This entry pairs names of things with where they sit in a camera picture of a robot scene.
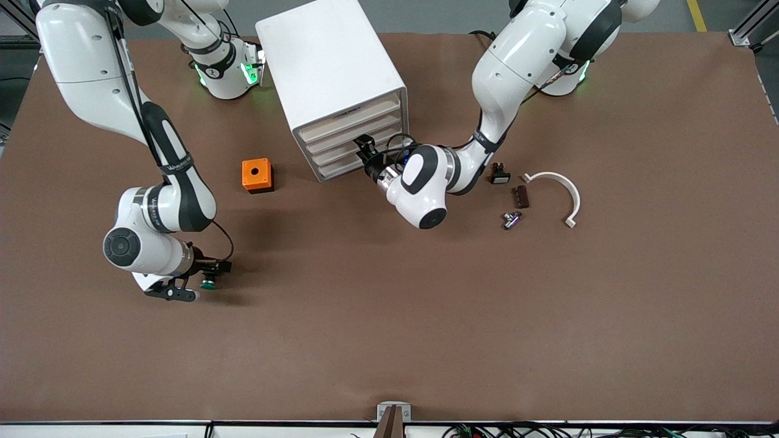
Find white plastic cabinet drawer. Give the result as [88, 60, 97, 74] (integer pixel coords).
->
[309, 120, 409, 171]
[296, 92, 407, 145]
[302, 106, 408, 159]
[315, 135, 410, 183]

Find orange button box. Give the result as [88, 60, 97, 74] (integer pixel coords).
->
[242, 158, 274, 194]

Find white drawer cabinet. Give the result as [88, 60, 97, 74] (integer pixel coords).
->
[255, 0, 410, 183]

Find brown table cover mat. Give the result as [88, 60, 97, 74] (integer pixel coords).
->
[0, 30, 779, 423]

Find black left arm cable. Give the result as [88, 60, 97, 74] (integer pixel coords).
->
[385, 58, 586, 162]

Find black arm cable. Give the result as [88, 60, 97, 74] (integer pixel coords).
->
[385, 58, 586, 162]
[105, 9, 236, 263]

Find white table frame rail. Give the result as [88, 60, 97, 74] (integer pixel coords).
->
[0, 424, 779, 438]

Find white half-ring clamp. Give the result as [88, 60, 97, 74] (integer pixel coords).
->
[522, 172, 582, 229]

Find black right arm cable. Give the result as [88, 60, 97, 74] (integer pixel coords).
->
[105, 9, 236, 263]

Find grey metal bracket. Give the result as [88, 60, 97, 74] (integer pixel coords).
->
[377, 401, 412, 438]

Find tangled black cable bundle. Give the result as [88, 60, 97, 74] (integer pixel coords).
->
[441, 422, 779, 438]

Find aluminium frame profile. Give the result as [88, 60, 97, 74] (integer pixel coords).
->
[0, 0, 41, 49]
[728, 0, 779, 48]

